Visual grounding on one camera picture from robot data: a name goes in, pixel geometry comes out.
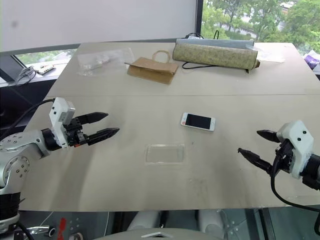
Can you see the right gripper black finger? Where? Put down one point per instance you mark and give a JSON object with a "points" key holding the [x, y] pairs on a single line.
{"points": [[268, 135], [255, 158]]}

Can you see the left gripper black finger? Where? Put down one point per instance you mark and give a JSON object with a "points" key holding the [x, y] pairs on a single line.
{"points": [[95, 117], [103, 135]]}

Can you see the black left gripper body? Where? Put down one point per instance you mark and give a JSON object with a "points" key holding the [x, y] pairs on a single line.
{"points": [[75, 135]]}

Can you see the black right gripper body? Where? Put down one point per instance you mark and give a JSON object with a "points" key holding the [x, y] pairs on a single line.
{"points": [[285, 155]]}

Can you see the clear phone case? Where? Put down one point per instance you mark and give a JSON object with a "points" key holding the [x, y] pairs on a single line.
{"points": [[165, 153]]}

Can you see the white smartphone with black screen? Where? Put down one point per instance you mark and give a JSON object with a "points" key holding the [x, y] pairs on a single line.
{"points": [[197, 121]]}

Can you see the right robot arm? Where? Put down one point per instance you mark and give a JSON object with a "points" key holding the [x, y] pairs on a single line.
{"points": [[313, 170]]}

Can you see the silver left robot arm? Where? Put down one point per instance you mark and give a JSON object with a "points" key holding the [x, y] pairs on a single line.
{"points": [[22, 142]]}

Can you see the clear plastic bag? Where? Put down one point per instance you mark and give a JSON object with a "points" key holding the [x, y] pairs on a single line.
{"points": [[100, 61]]}

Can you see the white circuit board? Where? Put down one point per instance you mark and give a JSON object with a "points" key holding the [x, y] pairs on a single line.
{"points": [[45, 68]]}

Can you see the brown paper bag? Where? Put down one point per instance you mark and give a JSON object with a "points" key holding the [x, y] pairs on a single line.
{"points": [[150, 71]]}

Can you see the clear plastic sheet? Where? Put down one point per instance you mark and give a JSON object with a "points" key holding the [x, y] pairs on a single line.
{"points": [[270, 56]]}

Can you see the purple package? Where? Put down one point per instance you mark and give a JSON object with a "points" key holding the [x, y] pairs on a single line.
{"points": [[312, 58]]}

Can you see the red tag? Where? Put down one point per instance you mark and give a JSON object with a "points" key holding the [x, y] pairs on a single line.
{"points": [[62, 226]]}

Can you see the rolled beige patterned mat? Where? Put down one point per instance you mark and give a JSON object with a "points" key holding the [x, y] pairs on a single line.
{"points": [[215, 55]]}

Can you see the grey rolled sheet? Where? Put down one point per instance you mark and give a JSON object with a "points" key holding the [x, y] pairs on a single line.
{"points": [[225, 43]]}

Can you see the grey curved robot torso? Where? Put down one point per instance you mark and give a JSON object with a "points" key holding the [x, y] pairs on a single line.
{"points": [[155, 235]]}

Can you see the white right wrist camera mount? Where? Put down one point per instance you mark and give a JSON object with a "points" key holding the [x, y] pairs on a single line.
{"points": [[300, 142]]}

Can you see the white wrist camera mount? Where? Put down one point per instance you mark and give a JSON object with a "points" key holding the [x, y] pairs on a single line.
{"points": [[300, 142], [56, 112]]}

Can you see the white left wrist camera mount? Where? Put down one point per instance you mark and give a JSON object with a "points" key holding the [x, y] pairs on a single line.
{"points": [[56, 112]]}

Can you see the dark window frame post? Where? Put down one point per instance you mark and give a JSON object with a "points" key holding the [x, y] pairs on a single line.
{"points": [[199, 20]]}

